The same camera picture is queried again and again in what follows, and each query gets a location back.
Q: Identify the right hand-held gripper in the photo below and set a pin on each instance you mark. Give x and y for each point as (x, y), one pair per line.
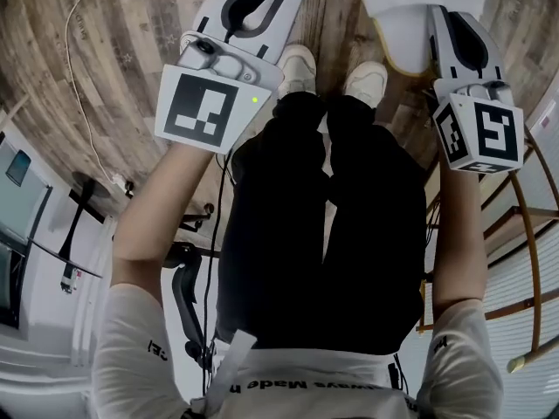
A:
(495, 131)

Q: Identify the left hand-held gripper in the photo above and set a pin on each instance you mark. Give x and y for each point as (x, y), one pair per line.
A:
(198, 111)

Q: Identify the white slipper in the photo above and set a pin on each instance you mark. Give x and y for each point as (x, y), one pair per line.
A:
(402, 37)

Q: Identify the person's left forearm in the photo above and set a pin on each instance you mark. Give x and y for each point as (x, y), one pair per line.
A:
(148, 216)

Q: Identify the person's right forearm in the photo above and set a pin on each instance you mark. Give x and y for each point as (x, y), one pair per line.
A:
(458, 234)

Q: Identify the person's left white shoe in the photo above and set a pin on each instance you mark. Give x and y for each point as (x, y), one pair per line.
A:
(298, 70)

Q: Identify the person's white shoe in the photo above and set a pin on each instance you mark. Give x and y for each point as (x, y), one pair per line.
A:
(364, 83)
(298, 70)

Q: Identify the person's right white shoe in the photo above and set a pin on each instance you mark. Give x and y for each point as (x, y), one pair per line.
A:
(364, 83)

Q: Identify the person's black trousers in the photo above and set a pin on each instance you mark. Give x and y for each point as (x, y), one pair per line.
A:
(305, 234)

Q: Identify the black office chair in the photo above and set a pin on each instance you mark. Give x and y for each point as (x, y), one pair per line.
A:
(185, 295)

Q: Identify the dark framed glass partition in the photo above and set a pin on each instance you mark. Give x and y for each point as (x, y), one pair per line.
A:
(19, 199)

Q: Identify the person's white printed shirt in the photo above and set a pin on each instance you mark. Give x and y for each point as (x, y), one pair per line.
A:
(305, 391)

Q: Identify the round black pedestal table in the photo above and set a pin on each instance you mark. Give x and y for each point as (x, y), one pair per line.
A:
(74, 229)

